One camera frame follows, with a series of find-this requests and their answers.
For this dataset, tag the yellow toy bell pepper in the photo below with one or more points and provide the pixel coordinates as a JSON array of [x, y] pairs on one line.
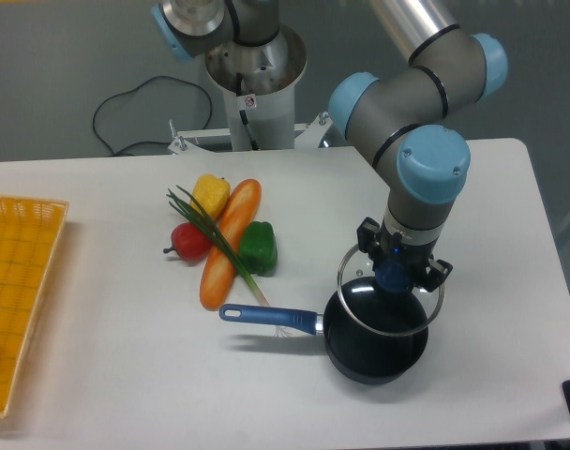
[[211, 193]]

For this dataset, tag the yellow wicker basket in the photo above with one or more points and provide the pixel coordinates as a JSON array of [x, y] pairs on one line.
[[30, 230]]

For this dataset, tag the green toy bell pepper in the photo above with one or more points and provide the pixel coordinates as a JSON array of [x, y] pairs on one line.
[[258, 249]]

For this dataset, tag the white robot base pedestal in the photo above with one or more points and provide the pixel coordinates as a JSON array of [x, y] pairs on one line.
[[257, 85]]

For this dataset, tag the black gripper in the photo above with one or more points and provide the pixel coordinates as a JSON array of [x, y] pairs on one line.
[[384, 248]]

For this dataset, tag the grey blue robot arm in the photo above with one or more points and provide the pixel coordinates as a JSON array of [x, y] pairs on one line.
[[396, 126]]

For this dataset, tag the green toy spring onion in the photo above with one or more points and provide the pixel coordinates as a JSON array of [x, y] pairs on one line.
[[209, 227]]

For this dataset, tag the white metal mounting frame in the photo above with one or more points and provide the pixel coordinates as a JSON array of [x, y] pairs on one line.
[[305, 136]]

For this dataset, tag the glass lid with blue knob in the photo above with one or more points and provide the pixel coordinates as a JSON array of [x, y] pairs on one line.
[[402, 309]]

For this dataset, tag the toy baguette bread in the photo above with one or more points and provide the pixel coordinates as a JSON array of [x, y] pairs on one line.
[[219, 272]]

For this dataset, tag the dark blue saucepan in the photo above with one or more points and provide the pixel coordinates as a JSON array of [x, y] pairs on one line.
[[356, 353]]

